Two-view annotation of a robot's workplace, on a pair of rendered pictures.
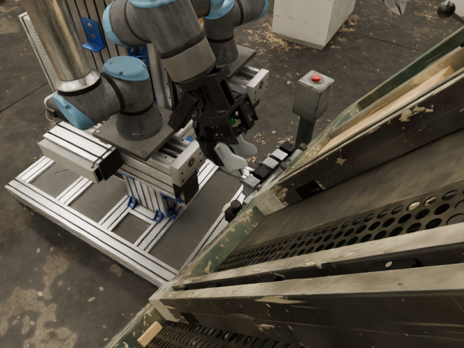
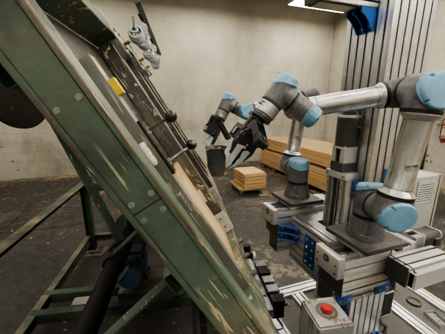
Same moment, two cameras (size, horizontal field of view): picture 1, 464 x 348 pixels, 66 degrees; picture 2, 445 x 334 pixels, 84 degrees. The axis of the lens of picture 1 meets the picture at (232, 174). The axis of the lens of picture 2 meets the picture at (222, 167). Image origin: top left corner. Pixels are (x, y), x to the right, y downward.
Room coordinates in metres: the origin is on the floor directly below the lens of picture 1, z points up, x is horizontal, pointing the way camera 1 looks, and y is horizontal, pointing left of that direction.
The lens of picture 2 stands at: (1.48, -1.09, 1.58)
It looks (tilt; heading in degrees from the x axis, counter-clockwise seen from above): 14 degrees down; 131
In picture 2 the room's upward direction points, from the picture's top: straight up
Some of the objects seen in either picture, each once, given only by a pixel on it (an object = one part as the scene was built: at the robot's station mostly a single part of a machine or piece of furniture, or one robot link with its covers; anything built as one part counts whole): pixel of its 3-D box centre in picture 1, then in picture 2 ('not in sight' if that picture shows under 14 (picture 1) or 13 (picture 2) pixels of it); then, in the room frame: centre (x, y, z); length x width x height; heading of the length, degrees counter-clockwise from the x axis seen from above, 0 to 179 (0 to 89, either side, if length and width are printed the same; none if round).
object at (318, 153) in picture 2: not in sight; (308, 160); (-0.55, 4.17, 0.39); 2.46 x 1.05 x 0.78; 149
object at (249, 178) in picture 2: not in sight; (246, 179); (-1.10, 2.63, 0.20); 0.61 x 0.53 x 0.40; 149
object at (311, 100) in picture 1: (312, 97); (324, 333); (1.30, -0.36, 0.84); 0.12 x 0.12 x 0.18; 49
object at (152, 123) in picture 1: (137, 112); (296, 187); (0.89, 0.30, 1.09); 0.15 x 0.15 x 0.10
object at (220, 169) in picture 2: not in sight; (216, 160); (-2.31, 3.13, 0.33); 0.52 x 0.51 x 0.65; 149
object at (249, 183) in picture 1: (262, 184); (261, 283); (0.92, -0.13, 0.69); 0.50 x 0.14 x 0.24; 139
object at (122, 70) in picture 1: (127, 82); (298, 169); (0.89, 0.31, 1.20); 0.13 x 0.12 x 0.14; 136
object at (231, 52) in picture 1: (219, 43); (366, 222); (1.32, 0.05, 1.09); 0.15 x 0.15 x 0.10
